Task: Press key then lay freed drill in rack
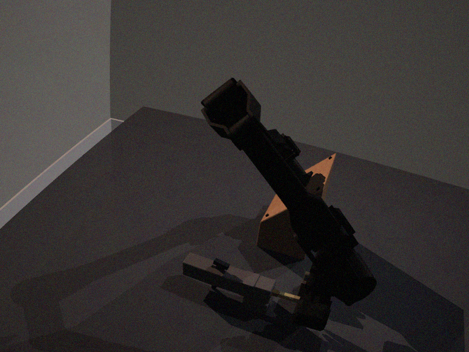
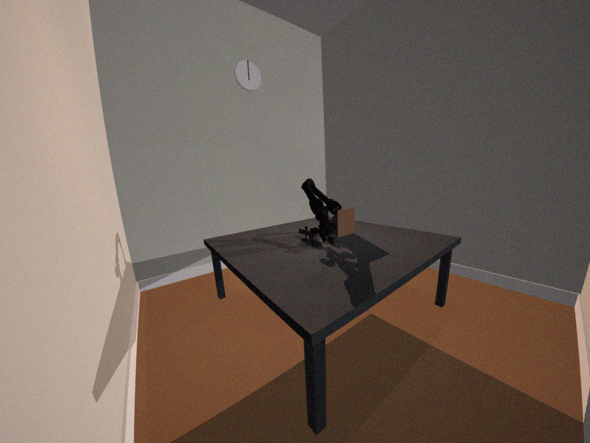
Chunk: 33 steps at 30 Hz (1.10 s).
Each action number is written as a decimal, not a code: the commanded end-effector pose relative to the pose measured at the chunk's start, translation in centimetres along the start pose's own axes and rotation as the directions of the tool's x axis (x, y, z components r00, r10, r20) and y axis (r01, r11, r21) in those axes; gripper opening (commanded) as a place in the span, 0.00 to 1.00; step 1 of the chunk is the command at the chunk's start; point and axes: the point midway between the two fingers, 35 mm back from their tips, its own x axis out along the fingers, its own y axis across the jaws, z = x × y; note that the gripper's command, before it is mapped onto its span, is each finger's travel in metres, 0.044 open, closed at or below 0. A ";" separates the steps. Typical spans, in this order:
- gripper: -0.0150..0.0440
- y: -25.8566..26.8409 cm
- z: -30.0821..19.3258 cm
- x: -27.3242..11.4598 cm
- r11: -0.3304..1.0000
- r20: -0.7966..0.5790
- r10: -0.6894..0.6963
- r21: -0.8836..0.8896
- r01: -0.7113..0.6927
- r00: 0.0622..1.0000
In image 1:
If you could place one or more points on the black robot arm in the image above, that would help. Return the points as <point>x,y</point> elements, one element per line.
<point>234,113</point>

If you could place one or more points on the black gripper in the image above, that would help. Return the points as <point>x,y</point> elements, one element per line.
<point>312,309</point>

